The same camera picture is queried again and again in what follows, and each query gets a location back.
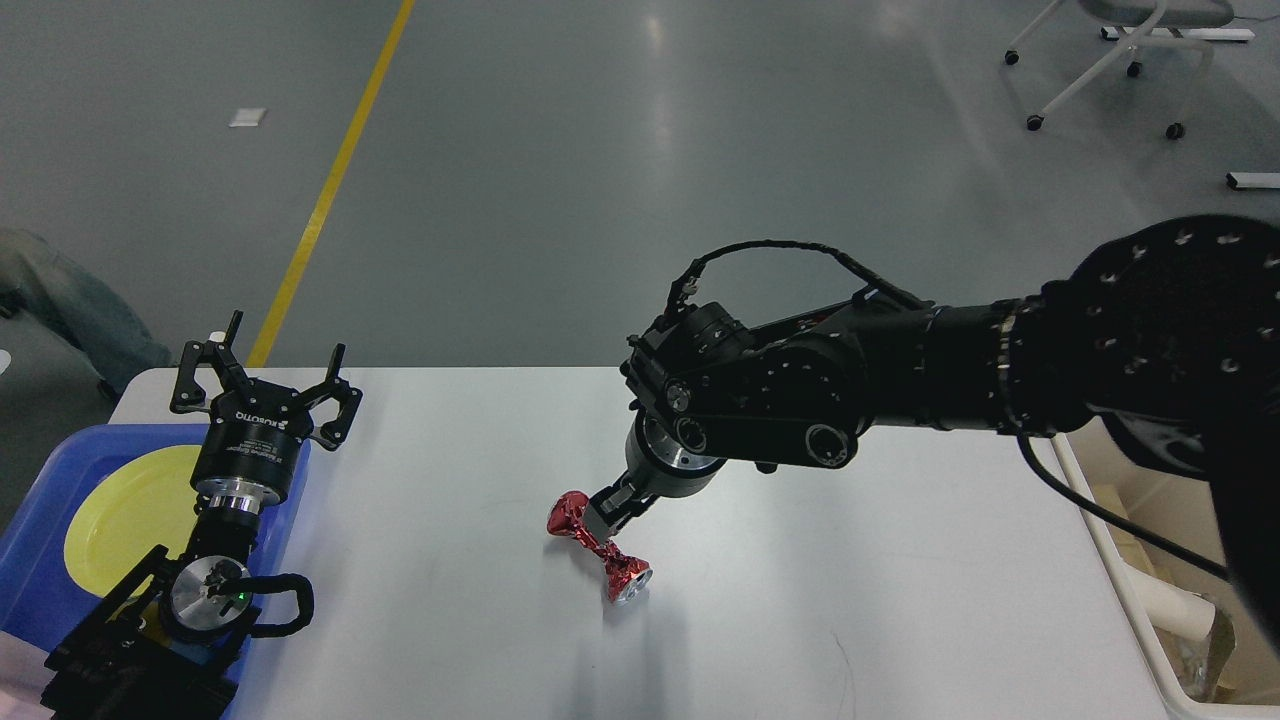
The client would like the white bar on floor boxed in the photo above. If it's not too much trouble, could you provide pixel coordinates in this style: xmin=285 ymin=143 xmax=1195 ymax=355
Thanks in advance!
xmin=1225 ymin=170 xmax=1280 ymax=191

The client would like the large brown paper bag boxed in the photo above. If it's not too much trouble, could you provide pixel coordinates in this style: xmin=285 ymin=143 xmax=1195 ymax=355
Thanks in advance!
xmin=1089 ymin=484 xmax=1165 ymax=579

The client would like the yellow plastic plate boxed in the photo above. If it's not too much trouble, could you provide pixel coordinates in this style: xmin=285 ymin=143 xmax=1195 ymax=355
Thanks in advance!
xmin=63 ymin=445 xmax=198 ymax=597

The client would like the person leg in jeans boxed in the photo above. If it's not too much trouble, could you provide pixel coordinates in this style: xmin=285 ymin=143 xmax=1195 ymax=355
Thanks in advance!
xmin=1 ymin=228 xmax=174 ymax=398

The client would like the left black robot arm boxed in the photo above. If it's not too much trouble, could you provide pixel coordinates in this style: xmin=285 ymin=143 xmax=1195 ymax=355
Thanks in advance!
xmin=40 ymin=311 xmax=364 ymax=719

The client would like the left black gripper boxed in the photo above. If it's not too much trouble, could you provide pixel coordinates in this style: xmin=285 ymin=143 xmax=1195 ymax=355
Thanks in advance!
xmin=168 ymin=311 xmax=364 ymax=516

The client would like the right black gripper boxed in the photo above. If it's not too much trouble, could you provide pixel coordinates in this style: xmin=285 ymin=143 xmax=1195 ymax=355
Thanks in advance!
xmin=585 ymin=413 xmax=723 ymax=541

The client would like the blue plastic tray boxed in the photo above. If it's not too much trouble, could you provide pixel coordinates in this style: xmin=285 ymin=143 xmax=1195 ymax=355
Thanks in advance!
xmin=3 ymin=424 xmax=308 ymax=719

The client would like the white plastic bin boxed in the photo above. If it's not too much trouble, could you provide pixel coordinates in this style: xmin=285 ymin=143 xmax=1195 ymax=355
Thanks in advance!
xmin=1041 ymin=415 xmax=1280 ymax=720

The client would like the office chair with castors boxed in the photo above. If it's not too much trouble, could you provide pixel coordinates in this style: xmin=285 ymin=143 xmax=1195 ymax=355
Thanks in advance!
xmin=1025 ymin=1 xmax=1236 ymax=141

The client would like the aluminium foil tray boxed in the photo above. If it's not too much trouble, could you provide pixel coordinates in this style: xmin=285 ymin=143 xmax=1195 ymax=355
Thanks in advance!
xmin=1166 ymin=594 xmax=1236 ymax=703

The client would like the white paper cup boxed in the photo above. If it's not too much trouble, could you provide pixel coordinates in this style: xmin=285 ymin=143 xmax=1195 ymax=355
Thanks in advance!
xmin=1126 ymin=568 xmax=1217 ymax=641

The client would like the red foil wrapper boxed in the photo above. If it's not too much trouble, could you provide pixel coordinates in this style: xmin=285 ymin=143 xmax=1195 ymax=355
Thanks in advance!
xmin=547 ymin=489 xmax=653 ymax=606

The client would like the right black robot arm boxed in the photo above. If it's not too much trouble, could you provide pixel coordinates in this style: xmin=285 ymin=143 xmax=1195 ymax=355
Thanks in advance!
xmin=581 ymin=214 xmax=1279 ymax=646

